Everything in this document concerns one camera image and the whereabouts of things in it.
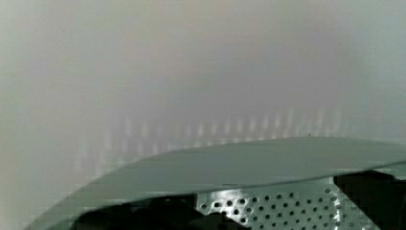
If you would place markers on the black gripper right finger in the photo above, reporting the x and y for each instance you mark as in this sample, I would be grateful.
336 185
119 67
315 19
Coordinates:
380 196

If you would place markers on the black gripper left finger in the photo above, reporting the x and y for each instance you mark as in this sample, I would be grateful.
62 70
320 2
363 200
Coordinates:
175 212

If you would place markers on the green plastic strainer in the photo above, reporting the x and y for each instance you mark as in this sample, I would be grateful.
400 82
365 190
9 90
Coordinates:
279 184

